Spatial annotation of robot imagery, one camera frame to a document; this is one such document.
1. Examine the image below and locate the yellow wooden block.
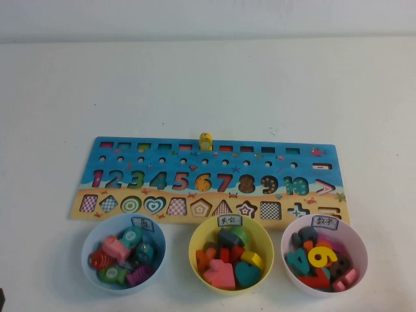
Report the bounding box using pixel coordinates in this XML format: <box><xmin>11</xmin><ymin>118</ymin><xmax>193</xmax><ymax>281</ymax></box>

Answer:
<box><xmin>240</xmin><ymin>250</ymin><xmax>263</xmax><ymax>268</ymax></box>

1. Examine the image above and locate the yellow number six piece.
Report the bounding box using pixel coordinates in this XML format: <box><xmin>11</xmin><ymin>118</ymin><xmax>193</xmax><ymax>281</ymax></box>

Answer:
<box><xmin>307</xmin><ymin>245</ymin><xmax>339</xmax><ymax>268</ymax></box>

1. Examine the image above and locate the teal number four piece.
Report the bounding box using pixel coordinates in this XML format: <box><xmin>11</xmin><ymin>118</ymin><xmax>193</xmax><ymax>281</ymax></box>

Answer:
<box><xmin>285</xmin><ymin>248</ymin><xmax>310</xmax><ymax>278</ymax></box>

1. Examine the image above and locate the red triangle block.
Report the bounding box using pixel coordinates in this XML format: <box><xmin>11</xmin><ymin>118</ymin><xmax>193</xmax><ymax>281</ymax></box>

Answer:
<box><xmin>229</xmin><ymin>245</ymin><xmax>245</xmax><ymax>263</ymax></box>

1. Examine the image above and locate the green round block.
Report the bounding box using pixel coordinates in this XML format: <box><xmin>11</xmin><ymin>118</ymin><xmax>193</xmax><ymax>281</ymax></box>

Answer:
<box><xmin>230</xmin><ymin>226</ymin><xmax>250</xmax><ymax>244</ymax></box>

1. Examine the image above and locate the pink cross block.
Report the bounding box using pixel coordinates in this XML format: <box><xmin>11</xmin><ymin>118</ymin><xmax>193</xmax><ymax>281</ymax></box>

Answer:
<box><xmin>203</xmin><ymin>258</ymin><xmax>236</xmax><ymax>290</ymax></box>

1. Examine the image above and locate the paper label on pink bowl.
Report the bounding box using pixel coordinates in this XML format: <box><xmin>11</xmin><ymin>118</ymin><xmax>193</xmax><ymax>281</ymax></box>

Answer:
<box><xmin>311</xmin><ymin>214</ymin><xmax>340</xmax><ymax>230</ymax></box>

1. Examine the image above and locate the magenta number piece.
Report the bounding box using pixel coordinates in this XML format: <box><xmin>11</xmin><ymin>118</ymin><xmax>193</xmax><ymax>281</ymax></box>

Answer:
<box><xmin>317</xmin><ymin>234</ymin><xmax>344</xmax><ymax>254</ymax></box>

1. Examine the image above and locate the green wooden fish piece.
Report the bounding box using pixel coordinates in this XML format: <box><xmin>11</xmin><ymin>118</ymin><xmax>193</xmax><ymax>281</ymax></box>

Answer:
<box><xmin>98</xmin><ymin>266</ymin><xmax>127</xmax><ymax>289</ymax></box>

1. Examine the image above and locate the red wooden fish piece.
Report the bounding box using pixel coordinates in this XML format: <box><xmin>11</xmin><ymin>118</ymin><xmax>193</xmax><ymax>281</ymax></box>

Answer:
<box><xmin>87</xmin><ymin>250</ymin><xmax>113</xmax><ymax>270</ymax></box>

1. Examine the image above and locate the dark grey pentagon block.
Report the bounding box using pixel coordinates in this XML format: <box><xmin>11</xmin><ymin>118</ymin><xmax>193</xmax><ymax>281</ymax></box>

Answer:
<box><xmin>216</xmin><ymin>227</ymin><xmax>245</xmax><ymax>250</ymax></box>

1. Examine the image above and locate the brown number eight piece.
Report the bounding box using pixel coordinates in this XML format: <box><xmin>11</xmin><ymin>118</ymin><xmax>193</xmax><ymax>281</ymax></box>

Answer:
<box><xmin>330</xmin><ymin>256</ymin><xmax>354</xmax><ymax>277</ymax></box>

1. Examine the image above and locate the pink sign piece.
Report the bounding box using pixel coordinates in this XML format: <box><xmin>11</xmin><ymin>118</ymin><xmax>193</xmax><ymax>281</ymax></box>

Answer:
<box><xmin>331</xmin><ymin>268</ymin><xmax>360</xmax><ymax>292</ymax></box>

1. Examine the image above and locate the paper label on yellow bowl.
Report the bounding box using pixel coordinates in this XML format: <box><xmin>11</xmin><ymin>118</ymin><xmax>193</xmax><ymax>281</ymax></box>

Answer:
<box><xmin>216</xmin><ymin>214</ymin><xmax>243</xmax><ymax>228</ymax></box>

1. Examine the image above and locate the pink wooden fish piece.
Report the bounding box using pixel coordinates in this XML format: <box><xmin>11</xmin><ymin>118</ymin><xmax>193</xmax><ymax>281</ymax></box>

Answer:
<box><xmin>101</xmin><ymin>235</ymin><xmax>131</xmax><ymax>261</ymax></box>

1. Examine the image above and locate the yellow wooden fish piece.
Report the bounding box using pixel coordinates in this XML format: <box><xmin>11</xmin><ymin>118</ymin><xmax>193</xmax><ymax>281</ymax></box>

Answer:
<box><xmin>198</xmin><ymin>131</ymin><xmax>214</xmax><ymax>151</ymax></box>

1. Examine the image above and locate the paper label on blue bowl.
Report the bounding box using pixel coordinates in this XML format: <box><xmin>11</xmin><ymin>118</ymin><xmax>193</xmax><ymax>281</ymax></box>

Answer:
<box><xmin>131</xmin><ymin>216</ymin><xmax>155</xmax><ymax>233</ymax></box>

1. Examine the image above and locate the light teal wooden fish piece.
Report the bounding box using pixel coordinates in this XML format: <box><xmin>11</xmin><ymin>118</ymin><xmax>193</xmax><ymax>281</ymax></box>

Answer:
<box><xmin>122</xmin><ymin>226</ymin><xmax>144</xmax><ymax>250</ymax></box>

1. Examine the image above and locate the purple wooden fish piece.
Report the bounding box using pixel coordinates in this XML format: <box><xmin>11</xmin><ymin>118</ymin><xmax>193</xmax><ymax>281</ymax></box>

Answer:
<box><xmin>125</xmin><ymin>263</ymin><xmax>155</xmax><ymax>287</ymax></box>

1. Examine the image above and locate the dark teal wooden fish piece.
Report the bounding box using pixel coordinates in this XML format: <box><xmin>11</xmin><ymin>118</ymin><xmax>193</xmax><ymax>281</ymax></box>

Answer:
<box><xmin>133</xmin><ymin>242</ymin><xmax>154</xmax><ymax>265</ymax></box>

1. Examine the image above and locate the light blue plastic bowl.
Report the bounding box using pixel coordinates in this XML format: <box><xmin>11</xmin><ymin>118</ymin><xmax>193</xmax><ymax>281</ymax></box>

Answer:
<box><xmin>81</xmin><ymin>213</ymin><xmax>167</xmax><ymax>296</ymax></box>

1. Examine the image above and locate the pink plastic bowl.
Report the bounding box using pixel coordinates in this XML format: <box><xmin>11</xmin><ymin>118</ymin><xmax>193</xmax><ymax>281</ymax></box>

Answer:
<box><xmin>281</xmin><ymin>214</ymin><xmax>369</xmax><ymax>298</ymax></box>

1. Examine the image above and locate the teal heart block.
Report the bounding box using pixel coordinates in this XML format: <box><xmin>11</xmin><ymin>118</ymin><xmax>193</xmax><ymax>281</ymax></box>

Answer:
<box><xmin>234</xmin><ymin>261</ymin><xmax>262</xmax><ymax>288</ymax></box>

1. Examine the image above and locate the colourful wooden number puzzle board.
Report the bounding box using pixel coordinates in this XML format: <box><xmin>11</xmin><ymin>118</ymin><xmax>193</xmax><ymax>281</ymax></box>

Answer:
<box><xmin>67</xmin><ymin>136</ymin><xmax>351</xmax><ymax>229</ymax></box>

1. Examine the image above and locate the yellow plastic bowl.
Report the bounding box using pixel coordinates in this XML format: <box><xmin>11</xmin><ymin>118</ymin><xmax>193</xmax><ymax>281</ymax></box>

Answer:
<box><xmin>188</xmin><ymin>214</ymin><xmax>275</xmax><ymax>297</ymax></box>

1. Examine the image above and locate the grey number piece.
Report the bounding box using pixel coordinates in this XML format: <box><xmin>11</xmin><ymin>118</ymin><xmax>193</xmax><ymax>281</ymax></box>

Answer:
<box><xmin>291</xmin><ymin>226</ymin><xmax>318</xmax><ymax>244</ymax></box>

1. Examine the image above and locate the red number seven piece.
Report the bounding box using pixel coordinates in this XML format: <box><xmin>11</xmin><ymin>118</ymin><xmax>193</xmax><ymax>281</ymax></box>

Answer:
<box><xmin>297</xmin><ymin>269</ymin><xmax>332</xmax><ymax>290</ymax></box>

